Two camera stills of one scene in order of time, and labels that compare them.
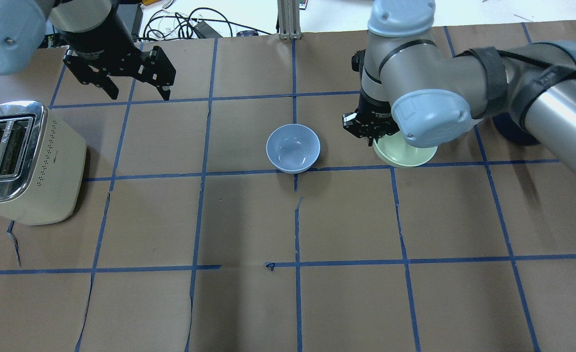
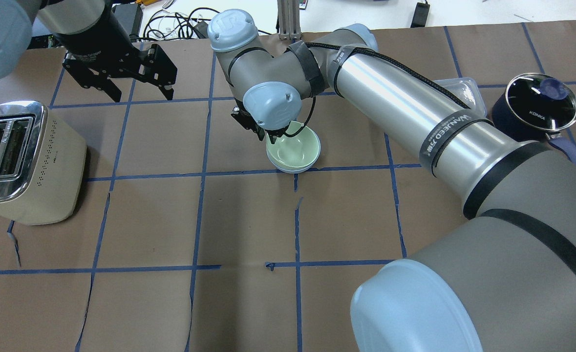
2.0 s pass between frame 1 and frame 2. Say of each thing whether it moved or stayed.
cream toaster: stayed
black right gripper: moved
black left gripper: stayed
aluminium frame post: stayed
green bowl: moved
